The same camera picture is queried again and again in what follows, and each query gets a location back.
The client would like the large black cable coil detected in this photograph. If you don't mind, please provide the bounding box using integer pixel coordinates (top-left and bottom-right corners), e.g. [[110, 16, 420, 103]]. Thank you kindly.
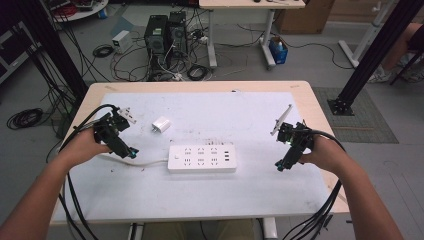
[[6, 107, 45, 131]]

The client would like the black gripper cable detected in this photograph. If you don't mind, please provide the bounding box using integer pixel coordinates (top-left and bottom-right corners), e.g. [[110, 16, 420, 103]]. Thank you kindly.
[[58, 103, 120, 240], [283, 129, 348, 240]]

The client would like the white table leg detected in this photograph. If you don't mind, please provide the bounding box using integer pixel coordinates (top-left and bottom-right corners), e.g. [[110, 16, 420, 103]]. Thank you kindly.
[[262, 217, 278, 240], [127, 222, 145, 240]]

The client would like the black metal stand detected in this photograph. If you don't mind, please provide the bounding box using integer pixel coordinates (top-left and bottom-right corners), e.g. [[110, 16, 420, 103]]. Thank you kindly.
[[327, 0, 424, 117], [18, 0, 90, 103]]

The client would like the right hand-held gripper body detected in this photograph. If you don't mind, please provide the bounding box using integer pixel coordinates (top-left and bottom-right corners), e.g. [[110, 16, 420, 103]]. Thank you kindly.
[[270, 103, 316, 153]]

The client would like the small black cable coil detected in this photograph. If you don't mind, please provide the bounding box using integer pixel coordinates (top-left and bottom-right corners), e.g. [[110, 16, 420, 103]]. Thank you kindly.
[[92, 44, 115, 59]]

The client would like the black chair leg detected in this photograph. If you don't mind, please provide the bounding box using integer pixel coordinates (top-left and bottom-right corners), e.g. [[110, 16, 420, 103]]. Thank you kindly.
[[389, 49, 424, 86]]

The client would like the black equipment rack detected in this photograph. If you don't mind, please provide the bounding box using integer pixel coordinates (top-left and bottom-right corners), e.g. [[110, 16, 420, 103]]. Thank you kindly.
[[0, 20, 42, 85]]

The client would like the white charger adapter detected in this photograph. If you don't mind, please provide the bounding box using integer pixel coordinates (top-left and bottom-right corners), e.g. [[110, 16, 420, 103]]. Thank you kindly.
[[151, 115, 172, 134]]

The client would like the blue box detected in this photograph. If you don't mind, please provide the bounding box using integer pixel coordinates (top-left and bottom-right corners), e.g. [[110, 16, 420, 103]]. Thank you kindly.
[[268, 35, 289, 66]]

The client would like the white metal stand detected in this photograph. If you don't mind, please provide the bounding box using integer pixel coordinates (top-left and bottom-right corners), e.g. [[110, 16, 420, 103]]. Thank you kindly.
[[338, 0, 398, 68]]

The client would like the cardboard box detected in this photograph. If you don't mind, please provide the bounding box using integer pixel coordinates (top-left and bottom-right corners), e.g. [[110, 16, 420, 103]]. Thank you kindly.
[[274, 0, 336, 35]]

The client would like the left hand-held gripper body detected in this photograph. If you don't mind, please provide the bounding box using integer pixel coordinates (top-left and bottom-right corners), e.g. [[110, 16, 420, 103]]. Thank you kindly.
[[92, 105, 138, 146]]

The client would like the white table mat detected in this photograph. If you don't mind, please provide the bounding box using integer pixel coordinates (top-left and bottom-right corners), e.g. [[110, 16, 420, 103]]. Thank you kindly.
[[53, 91, 332, 223]]

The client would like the person's right hand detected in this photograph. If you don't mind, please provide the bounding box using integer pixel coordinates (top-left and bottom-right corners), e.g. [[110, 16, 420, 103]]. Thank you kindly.
[[298, 135, 350, 175]]

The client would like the white box device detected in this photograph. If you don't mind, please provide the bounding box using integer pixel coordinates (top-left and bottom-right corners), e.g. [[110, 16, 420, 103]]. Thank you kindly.
[[111, 29, 134, 55]]

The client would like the person's left hand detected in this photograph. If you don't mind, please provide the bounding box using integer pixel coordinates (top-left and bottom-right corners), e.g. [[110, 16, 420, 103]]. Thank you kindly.
[[60, 127, 113, 168]]

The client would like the white-legged wooden desk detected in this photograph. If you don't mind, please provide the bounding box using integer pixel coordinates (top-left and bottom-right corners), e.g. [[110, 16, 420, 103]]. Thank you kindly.
[[198, 0, 307, 71]]

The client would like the round white table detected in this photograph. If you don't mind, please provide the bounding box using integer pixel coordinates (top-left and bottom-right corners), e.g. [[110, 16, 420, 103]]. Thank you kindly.
[[42, 0, 110, 24]]

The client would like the white power strip cable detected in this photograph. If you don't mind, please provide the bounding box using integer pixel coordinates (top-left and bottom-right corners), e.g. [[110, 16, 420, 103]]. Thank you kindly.
[[98, 153, 170, 168]]

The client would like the black computer tower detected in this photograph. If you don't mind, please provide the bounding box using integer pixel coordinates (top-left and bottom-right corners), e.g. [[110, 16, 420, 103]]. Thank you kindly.
[[167, 10, 189, 60], [143, 14, 169, 57]]

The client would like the long black floor cable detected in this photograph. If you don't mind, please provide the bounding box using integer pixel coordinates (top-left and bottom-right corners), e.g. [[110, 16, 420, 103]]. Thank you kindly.
[[216, 23, 355, 70]]

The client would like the grey floor mat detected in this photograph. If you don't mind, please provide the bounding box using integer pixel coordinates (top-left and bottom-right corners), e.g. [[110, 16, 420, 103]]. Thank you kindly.
[[312, 86, 400, 145]]

